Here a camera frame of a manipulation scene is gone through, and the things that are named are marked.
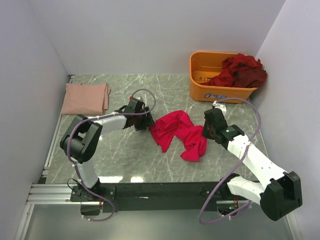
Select bright red t shirt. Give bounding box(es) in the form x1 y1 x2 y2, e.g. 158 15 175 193
149 110 207 162

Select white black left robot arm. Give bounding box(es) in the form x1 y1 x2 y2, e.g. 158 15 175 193
59 97 155 201

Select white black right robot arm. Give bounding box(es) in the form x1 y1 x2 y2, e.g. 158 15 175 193
201 107 303 221

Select folded pink t shirt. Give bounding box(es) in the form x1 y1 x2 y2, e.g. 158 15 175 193
60 83 111 116

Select orange plastic basket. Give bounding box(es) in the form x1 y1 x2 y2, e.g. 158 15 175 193
189 51 256 102

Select dark red crumpled t shirt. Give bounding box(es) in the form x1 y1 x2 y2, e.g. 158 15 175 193
203 53 267 88

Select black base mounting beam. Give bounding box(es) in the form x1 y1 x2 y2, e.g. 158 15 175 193
69 181 251 216

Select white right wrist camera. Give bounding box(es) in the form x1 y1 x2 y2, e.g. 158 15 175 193
212 101 227 115

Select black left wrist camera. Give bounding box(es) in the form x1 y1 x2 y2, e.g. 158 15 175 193
129 95 145 108

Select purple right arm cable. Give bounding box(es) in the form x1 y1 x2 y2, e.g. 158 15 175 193
198 97 262 225

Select aluminium frame rail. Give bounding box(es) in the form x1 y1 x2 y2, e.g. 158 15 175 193
26 74 76 206

